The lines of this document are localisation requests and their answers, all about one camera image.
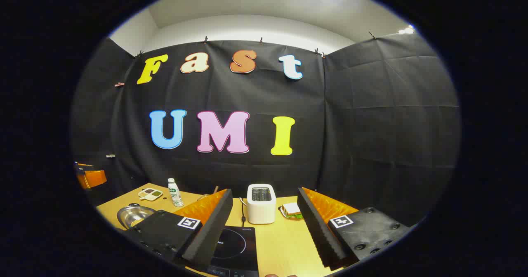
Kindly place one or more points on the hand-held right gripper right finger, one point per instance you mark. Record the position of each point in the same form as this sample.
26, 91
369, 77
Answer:
317, 231

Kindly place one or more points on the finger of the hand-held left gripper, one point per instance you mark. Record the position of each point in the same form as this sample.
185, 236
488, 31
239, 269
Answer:
93, 179

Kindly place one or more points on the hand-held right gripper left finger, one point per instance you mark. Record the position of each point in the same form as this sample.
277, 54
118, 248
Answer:
210, 231

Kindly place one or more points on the black induction cooktop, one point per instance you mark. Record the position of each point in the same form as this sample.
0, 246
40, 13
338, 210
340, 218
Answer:
237, 248

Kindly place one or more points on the white drink bottle green label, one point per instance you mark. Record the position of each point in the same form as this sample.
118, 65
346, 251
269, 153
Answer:
176, 195

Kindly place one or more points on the white toaster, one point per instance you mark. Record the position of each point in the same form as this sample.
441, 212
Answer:
261, 204

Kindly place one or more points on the white divided dish of beans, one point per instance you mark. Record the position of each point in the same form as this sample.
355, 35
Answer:
150, 193

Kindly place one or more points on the black backdrop cloth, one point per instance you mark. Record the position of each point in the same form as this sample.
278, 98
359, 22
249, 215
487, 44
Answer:
363, 136

